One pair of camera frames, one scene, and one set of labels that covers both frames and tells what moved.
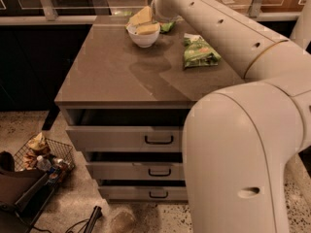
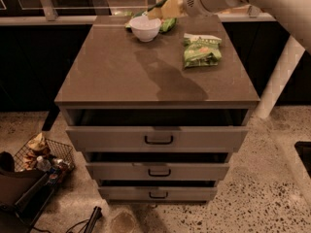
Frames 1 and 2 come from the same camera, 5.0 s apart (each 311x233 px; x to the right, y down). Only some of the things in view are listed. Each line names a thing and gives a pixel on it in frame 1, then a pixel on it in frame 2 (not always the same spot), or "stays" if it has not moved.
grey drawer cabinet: (125, 99) stays
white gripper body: (160, 11) → (193, 1)
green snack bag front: (197, 52) stays
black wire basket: (42, 154) stays
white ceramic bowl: (145, 40) → (145, 28)
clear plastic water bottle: (43, 163) stays
